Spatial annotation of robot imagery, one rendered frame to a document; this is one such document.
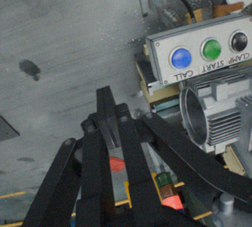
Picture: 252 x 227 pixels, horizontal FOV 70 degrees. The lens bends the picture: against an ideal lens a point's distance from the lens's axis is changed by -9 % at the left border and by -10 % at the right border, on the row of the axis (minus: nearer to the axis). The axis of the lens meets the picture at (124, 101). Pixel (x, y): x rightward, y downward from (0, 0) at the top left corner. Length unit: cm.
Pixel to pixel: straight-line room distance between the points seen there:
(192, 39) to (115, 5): 27
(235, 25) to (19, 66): 52
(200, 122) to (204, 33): 35
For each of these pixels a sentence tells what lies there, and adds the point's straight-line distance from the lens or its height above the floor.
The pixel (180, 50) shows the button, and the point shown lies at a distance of 29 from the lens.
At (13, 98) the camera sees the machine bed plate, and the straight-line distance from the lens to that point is 68.
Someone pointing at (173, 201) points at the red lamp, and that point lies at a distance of 71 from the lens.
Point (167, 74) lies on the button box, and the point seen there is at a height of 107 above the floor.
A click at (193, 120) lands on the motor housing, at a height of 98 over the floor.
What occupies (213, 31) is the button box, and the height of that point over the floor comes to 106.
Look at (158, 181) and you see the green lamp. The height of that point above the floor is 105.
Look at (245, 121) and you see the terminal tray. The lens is 48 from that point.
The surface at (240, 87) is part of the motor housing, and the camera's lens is 51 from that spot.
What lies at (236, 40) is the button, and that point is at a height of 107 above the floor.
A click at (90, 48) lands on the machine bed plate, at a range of 56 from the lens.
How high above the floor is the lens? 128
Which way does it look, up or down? 42 degrees down
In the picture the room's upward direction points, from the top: 162 degrees clockwise
